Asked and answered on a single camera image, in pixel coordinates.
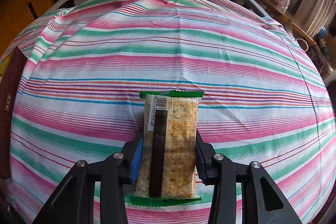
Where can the cracker packet green ends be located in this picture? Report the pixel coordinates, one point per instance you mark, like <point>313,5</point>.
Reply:
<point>167,173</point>

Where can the wooden side table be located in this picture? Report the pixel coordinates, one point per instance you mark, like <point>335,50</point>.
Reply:
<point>288,20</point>

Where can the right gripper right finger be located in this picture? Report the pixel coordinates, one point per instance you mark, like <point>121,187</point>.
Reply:
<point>262,199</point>

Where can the pink curtain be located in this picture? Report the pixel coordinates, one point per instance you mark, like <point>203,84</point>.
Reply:
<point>313,14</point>

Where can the striped bed quilt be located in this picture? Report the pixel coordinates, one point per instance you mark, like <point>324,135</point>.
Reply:
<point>78,97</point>

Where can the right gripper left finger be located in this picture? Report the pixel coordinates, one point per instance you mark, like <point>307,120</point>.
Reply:
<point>72,200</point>

